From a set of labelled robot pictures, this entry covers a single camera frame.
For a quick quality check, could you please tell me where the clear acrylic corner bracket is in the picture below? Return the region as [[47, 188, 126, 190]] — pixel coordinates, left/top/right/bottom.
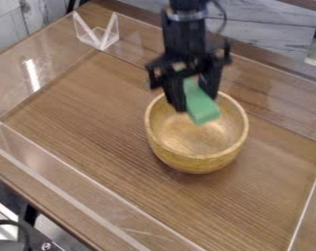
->
[[73, 12, 119, 51]]

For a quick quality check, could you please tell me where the black cable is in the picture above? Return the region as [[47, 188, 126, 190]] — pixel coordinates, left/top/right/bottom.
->
[[0, 219, 36, 251]]

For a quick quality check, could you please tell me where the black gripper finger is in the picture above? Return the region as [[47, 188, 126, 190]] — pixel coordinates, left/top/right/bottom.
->
[[162, 71, 186, 112], [198, 61, 223, 100]]

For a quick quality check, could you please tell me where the green rectangular block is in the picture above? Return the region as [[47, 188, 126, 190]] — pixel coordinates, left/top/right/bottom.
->
[[184, 77, 221, 126]]

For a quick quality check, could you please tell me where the clear acrylic tray wall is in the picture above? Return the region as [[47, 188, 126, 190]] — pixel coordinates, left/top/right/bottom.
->
[[0, 2, 316, 251]]

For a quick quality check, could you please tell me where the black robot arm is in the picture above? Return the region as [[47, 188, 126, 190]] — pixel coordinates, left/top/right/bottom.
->
[[146, 0, 232, 112]]

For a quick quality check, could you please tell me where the black metal base bracket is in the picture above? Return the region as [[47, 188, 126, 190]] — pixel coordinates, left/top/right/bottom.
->
[[31, 228, 66, 251]]

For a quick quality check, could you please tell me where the brown wooden bowl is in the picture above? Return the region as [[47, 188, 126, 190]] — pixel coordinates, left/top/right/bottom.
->
[[145, 92, 251, 174]]

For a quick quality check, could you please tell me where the black table leg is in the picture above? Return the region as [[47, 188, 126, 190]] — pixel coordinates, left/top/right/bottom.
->
[[19, 204, 39, 233]]

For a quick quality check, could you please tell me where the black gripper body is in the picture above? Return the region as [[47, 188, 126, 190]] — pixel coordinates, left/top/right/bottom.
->
[[146, 6, 232, 88]]

